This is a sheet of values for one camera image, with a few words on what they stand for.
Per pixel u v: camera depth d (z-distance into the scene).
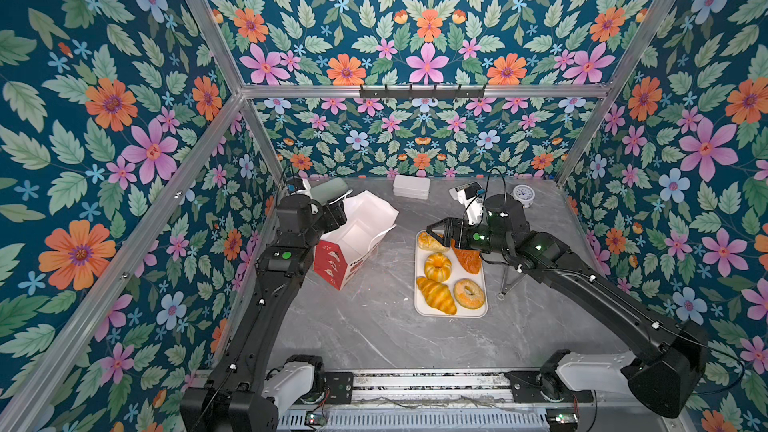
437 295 0.85
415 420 0.70
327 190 1.20
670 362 0.38
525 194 1.11
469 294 0.88
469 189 0.66
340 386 0.74
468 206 0.67
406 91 0.90
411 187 1.15
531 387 0.73
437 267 0.91
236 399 0.37
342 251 0.71
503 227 0.55
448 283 0.91
